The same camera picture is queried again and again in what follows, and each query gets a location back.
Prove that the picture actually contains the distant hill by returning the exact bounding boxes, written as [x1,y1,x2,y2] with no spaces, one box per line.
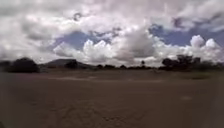
[43,58,90,70]

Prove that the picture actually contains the dark tree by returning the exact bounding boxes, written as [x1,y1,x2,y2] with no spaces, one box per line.
[7,57,40,74]

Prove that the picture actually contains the dark asphalt road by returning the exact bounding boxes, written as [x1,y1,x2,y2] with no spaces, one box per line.
[0,77,224,128]

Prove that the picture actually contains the group of dark trees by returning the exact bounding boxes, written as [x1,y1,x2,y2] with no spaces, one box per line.
[159,54,224,72]

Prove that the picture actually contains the distant row of trees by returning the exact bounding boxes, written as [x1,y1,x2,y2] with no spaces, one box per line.
[63,59,162,71]

